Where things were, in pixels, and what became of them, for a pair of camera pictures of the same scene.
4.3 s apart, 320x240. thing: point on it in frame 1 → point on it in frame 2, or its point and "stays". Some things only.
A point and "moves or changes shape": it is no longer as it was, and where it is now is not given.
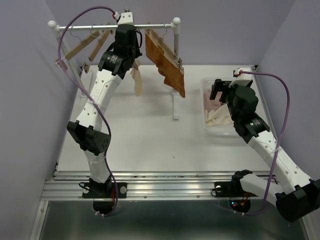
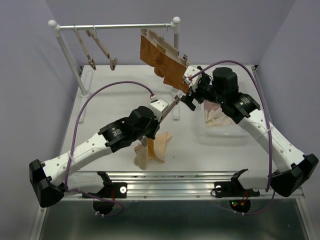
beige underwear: (136, 75) → (155, 149)
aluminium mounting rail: (68, 185) stays
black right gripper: (221, 86) → (187, 99)
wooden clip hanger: (101, 42) moves or changes shape
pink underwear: (212, 104) stays
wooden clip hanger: (82, 45) → (90, 59)
